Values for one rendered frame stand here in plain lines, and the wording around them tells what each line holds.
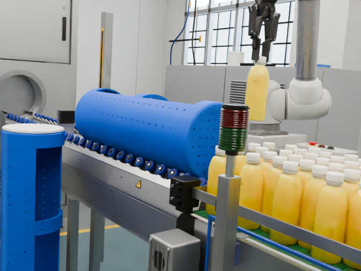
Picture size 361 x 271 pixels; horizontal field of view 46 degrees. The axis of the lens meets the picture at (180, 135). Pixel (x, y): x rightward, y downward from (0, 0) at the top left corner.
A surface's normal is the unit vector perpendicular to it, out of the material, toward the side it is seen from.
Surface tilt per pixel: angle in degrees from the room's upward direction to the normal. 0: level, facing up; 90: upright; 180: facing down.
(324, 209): 90
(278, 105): 90
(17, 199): 90
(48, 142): 90
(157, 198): 70
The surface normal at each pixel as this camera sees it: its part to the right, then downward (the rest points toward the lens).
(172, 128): -0.72, -0.26
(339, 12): -0.84, 0.02
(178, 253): 0.62, 0.14
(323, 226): -0.64, 0.07
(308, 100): -0.18, 0.32
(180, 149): -0.78, 0.22
